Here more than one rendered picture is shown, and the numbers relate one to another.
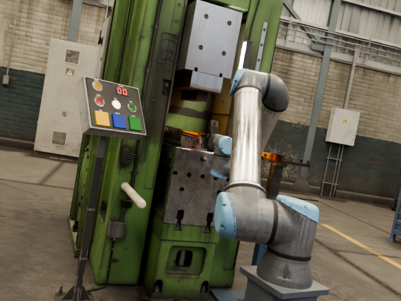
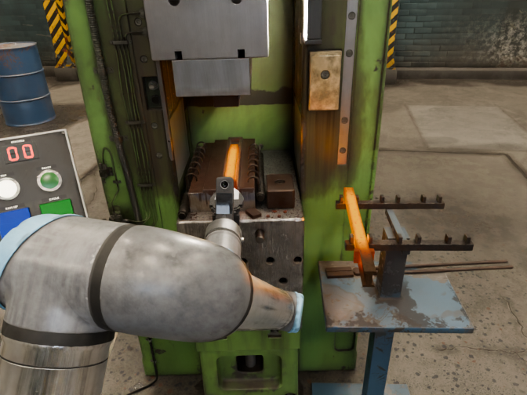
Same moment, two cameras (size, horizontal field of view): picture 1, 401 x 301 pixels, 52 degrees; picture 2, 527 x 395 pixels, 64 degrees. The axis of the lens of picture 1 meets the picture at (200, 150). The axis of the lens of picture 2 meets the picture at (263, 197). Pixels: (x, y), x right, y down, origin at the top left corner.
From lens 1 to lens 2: 162 cm
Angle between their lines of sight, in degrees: 32
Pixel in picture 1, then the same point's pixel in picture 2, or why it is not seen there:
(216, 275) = (325, 358)
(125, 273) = (179, 363)
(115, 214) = not seen: hidden behind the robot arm
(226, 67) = (251, 32)
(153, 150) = (165, 205)
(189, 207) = not seen: hidden behind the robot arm
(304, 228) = not seen: outside the picture
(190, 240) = (248, 349)
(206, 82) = (210, 79)
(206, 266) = (286, 376)
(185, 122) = (249, 115)
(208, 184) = (258, 272)
